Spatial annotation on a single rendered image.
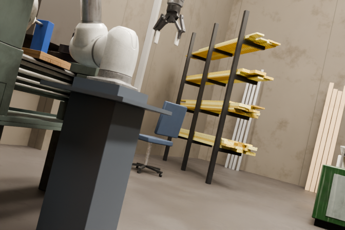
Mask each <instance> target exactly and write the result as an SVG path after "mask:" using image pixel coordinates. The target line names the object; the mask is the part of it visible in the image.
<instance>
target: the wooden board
mask: <svg viewBox="0 0 345 230"><path fill-rule="evenodd" d="M22 50H23V51H24V52H23V54H25V55H28V56H31V57H33V58H36V59H38V60H41V61H44V62H46V63H49V64H51V65H55V66H57V67H60V68H63V69H66V70H70V66H71V64H70V63H68V62H66V61H63V60H61V59H58V58H56V57H54V56H51V55H49V54H47V53H44V52H42V51H38V50H33V49H28V48H22Z"/></svg>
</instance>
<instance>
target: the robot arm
mask: <svg viewBox="0 0 345 230"><path fill-rule="evenodd" d="M167 4H168V5H167V9H166V14H161V16H160V18H159V19H158V21H157V22H156V24H155V25H154V27H153V30H155V35H154V37H155V39H154V43H155V44H158V40H159V36H160V30H161V29H162V28H163V27H164V26H165V25H166V24H168V23H174V24H175V25H176V28H177V30H178V32H177V34H176V38H175V42H174V45H176V46H178V43H179V39H180V38H181V35H182V33H185V32H186V31H185V26H184V20H183V19H184V16H183V15H181V14H180V11H181V8H182V7H183V4H184V0H167ZM80 10H81V23H79V24H78V25H77V26H76V28H75V32H74V36H73V38H72V39H71V41H70V44H69V52H70V55H71V56H72V58H73V59H74V60H75V61H76V62H78V63H80V64H82V65H84V66H87V67H92V68H99V72H98V75H97V76H87V79H90V80H95V81H101V82H106V83H111V84H117V85H121V86H124V87H127V88H129V89H132V90H135V91H139V90H138V89H136V88H135V87H133V86H131V79H132V75H133V72H134V70H135V67H136V63H137V58H138V53H139V40H138V36H137V35H136V33H135V32H134V31H133V30H131V29H128V28H126V27H122V26H117V27H114V28H112V29H111V30H109V32H108V31H107V27H106V26H105V25H104V24H103V23H102V0H80ZM179 14H180V15H179ZM177 19H179V20H180V26H181V27H180V26H179V24H178V21H177Z"/></svg>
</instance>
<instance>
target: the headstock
mask: <svg viewBox="0 0 345 230"><path fill-rule="evenodd" d="M33 4H34V0H0V41H1V42H4V43H6V44H9V45H11V46H14V47H16V48H19V49H22V46H23V42H24V38H25V35H26V31H27V27H28V23H29V19H30V15H31V11H32V7H33Z"/></svg>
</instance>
